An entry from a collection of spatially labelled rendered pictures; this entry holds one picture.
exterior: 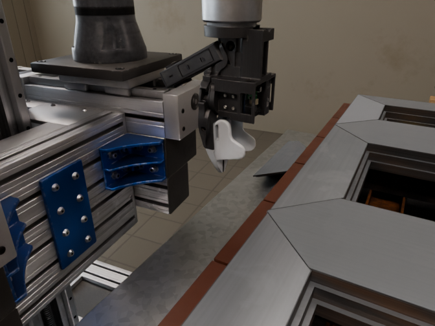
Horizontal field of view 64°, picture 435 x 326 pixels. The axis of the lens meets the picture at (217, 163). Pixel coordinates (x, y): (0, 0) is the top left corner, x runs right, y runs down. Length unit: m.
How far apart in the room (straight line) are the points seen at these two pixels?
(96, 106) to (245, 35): 0.42
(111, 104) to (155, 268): 0.34
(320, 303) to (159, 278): 0.34
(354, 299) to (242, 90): 0.28
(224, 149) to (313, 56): 2.63
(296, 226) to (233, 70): 0.23
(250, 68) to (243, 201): 0.51
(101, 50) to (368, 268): 0.58
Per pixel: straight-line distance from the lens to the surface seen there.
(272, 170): 0.98
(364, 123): 0.95
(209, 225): 0.82
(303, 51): 3.10
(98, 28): 0.74
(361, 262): 0.47
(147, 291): 0.68
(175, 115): 0.67
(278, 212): 0.53
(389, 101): 1.19
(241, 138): 0.52
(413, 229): 0.56
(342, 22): 3.05
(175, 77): 0.51
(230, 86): 0.45
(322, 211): 0.55
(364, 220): 0.55
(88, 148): 0.66
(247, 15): 0.44
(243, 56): 0.45
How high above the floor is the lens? 1.16
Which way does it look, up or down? 26 degrees down
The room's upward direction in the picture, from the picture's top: straight up
